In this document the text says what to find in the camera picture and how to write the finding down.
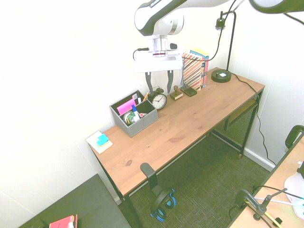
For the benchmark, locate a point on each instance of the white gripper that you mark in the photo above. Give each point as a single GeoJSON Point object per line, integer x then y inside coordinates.
{"type": "Point", "coordinates": [159, 63]}

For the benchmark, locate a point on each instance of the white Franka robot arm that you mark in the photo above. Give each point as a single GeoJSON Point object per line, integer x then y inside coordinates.
{"type": "Point", "coordinates": [161, 16]}

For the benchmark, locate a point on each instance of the white marker with blue cap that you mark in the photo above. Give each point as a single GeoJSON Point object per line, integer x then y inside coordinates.
{"type": "Point", "coordinates": [135, 113]}

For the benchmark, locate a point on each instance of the black alarm clock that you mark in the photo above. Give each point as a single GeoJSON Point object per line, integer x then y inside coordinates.
{"type": "Point", "coordinates": [159, 101]}

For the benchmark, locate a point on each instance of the orange pencil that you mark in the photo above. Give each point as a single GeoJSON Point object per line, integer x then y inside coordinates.
{"type": "Point", "coordinates": [145, 97]}

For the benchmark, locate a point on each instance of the wooden rubber stamp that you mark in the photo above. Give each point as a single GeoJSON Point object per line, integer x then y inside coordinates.
{"type": "Point", "coordinates": [176, 95]}

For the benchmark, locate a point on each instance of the small white card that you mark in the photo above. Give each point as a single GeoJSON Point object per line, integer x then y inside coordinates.
{"type": "Point", "coordinates": [139, 99]}

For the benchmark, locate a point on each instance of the small dark box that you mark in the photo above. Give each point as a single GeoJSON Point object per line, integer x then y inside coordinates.
{"type": "Point", "coordinates": [188, 91]}

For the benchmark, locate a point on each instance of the patterned striped book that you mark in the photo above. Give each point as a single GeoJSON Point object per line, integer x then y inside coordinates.
{"type": "Point", "coordinates": [192, 71]}

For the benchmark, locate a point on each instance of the pink sticky notes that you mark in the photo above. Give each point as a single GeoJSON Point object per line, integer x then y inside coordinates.
{"type": "Point", "coordinates": [126, 106]}

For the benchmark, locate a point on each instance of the grey felt desk organizer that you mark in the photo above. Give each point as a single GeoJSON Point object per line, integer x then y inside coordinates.
{"type": "Point", "coordinates": [140, 123]}

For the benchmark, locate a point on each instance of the green tape roll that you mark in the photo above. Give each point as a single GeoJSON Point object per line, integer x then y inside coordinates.
{"type": "Point", "coordinates": [128, 118]}

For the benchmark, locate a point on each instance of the blue and yellow book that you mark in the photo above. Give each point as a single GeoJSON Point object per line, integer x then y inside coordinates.
{"type": "Point", "coordinates": [206, 66]}

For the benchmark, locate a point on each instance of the black desk lamp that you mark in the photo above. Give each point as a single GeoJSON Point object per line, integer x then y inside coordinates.
{"type": "Point", "coordinates": [222, 75]}

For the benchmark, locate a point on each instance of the blue sponge block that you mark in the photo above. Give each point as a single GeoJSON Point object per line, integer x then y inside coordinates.
{"type": "Point", "coordinates": [102, 139]}

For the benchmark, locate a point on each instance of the white notepad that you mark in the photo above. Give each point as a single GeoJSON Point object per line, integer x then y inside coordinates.
{"type": "Point", "coordinates": [98, 143]}

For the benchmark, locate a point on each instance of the black headphone hanger hook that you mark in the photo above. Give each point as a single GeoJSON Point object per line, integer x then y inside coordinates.
{"type": "Point", "coordinates": [152, 175]}

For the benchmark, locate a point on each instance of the wooden desk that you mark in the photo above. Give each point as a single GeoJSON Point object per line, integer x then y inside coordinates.
{"type": "Point", "coordinates": [240, 133]}

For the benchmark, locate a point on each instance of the black and blue headphones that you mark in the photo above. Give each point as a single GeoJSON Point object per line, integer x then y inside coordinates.
{"type": "Point", "coordinates": [164, 202]}

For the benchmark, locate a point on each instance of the black side table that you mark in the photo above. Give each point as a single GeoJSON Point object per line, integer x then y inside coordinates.
{"type": "Point", "coordinates": [76, 204]}

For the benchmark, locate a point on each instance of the black metal clamp stand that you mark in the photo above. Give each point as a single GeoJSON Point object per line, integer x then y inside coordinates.
{"type": "Point", "coordinates": [260, 206]}

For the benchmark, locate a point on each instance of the white round base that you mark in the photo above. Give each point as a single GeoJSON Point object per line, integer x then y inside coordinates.
{"type": "Point", "coordinates": [293, 187]}

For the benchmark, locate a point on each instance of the red notebook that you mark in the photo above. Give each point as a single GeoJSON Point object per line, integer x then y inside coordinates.
{"type": "Point", "coordinates": [63, 222]}

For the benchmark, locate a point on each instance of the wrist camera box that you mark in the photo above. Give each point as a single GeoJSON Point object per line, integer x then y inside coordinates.
{"type": "Point", "coordinates": [173, 46]}

